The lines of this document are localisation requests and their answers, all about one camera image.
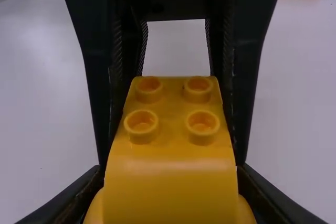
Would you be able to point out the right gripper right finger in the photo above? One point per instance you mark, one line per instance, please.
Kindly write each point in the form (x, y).
(265, 200)

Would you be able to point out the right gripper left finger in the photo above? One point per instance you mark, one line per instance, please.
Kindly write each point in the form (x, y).
(71, 197)

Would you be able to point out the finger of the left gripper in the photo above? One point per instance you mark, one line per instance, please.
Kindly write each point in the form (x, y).
(246, 37)

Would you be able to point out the yellow toy car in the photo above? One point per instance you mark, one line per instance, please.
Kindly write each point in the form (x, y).
(170, 182)

